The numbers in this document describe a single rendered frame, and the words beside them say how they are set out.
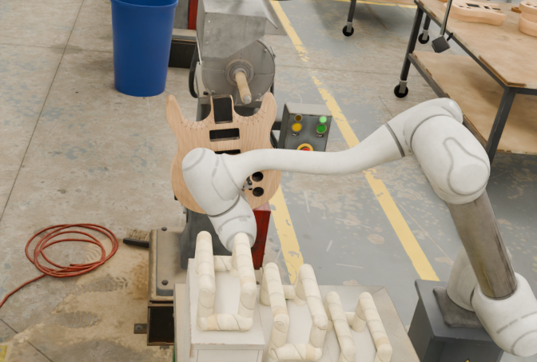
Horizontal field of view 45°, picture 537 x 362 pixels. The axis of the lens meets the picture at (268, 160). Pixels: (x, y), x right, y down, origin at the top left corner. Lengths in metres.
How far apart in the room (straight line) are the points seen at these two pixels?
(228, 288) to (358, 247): 2.23
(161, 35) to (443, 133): 3.56
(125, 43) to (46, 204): 1.64
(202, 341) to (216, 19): 0.90
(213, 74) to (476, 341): 1.19
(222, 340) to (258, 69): 1.11
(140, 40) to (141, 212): 1.64
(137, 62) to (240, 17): 3.15
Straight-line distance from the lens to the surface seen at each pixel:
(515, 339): 1.92
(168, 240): 2.94
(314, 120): 2.29
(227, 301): 1.41
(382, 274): 3.47
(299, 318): 1.52
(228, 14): 1.82
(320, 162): 1.65
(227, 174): 1.60
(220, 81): 2.19
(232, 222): 1.65
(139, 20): 4.81
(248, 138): 1.98
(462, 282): 2.09
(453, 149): 1.52
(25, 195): 3.81
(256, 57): 2.18
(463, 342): 2.14
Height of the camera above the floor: 2.02
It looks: 28 degrees down
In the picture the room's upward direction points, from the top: 9 degrees clockwise
